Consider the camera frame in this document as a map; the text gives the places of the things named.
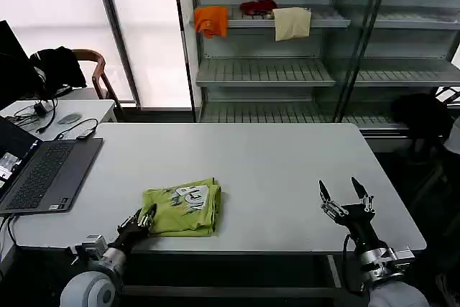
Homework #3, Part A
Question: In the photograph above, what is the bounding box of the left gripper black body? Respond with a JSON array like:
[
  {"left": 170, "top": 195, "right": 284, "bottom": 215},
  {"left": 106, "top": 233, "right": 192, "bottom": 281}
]
[{"left": 106, "top": 224, "right": 151, "bottom": 252}]

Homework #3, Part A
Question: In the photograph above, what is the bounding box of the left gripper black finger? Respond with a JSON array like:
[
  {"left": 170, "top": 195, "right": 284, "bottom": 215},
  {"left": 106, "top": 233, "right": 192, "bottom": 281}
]
[
  {"left": 117, "top": 209, "right": 143, "bottom": 232},
  {"left": 137, "top": 203, "right": 158, "bottom": 229}
]

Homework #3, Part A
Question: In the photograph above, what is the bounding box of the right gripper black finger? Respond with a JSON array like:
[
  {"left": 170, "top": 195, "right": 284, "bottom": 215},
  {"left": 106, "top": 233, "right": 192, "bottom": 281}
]
[
  {"left": 350, "top": 176, "right": 376, "bottom": 214},
  {"left": 318, "top": 179, "right": 349, "bottom": 220}
]

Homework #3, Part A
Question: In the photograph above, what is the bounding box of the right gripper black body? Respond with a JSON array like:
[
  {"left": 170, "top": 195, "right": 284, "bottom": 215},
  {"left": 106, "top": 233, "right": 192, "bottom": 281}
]
[{"left": 333, "top": 203, "right": 383, "bottom": 251}]

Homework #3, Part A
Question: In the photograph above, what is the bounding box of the lime green t-shirt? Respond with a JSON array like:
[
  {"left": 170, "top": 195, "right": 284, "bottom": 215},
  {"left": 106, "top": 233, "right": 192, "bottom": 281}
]
[{"left": 142, "top": 177, "right": 222, "bottom": 238}]

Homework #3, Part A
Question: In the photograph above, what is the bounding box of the black office chair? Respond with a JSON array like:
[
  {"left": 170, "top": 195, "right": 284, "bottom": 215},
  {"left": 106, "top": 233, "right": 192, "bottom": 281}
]
[{"left": 389, "top": 93, "right": 460, "bottom": 236}]

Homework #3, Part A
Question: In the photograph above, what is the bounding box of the dark grey laptop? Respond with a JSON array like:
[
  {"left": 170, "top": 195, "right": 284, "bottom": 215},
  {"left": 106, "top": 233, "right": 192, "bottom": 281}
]
[{"left": 0, "top": 114, "right": 104, "bottom": 215}]

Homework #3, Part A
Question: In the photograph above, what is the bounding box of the small white side table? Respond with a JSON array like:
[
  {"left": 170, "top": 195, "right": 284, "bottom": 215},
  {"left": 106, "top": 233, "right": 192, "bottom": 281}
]
[{"left": 0, "top": 99, "right": 116, "bottom": 142}]

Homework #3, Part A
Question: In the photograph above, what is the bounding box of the brown wooden chair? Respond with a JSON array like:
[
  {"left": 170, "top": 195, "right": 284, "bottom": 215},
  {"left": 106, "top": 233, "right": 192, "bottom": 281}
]
[{"left": 70, "top": 48, "right": 124, "bottom": 106}]

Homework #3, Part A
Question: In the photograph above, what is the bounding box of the grey metal shelf with cloths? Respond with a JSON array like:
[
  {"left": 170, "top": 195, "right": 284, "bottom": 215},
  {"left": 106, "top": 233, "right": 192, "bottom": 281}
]
[{"left": 170, "top": 0, "right": 460, "bottom": 139}]

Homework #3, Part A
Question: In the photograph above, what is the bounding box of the black jacket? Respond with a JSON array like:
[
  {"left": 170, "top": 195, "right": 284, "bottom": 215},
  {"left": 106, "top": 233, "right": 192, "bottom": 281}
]
[{"left": 29, "top": 46, "right": 88, "bottom": 101}]

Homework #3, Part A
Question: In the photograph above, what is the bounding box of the black monitor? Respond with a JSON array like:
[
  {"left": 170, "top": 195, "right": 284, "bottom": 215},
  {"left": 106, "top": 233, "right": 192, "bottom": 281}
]
[{"left": 0, "top": 20, "right": 41, "bottom": 110}]

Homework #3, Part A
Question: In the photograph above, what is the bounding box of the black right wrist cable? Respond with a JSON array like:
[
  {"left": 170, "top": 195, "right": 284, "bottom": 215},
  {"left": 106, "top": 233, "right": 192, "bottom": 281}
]
[{"left": 340, "top": 233, "right": 367, "bottom": 297}]

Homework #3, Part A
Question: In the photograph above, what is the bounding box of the black laptop adapter cable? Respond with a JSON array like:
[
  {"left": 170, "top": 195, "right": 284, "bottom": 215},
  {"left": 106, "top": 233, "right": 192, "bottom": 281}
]
[{"left": 54, "top": 117, "right": 99, "bottom": 142}]

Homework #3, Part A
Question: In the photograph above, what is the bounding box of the black laptop power cable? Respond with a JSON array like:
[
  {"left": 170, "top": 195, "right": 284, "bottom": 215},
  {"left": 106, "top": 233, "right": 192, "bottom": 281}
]
[{"left": 0, "top": 213, "right": 19, "bottom": 249}]

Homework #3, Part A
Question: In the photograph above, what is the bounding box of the black charger with tangled cables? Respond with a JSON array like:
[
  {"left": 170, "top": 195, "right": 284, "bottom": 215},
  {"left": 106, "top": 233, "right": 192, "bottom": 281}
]
[{"left": 2, "top": 97, "right": 58, "bottom": 134}]

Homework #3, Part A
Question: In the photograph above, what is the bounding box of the grey window frame post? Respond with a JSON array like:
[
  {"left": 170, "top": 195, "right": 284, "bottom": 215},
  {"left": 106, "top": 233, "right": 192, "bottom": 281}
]
[{"left": 90, "top": 0, "right": 143, "bottom": 109}]

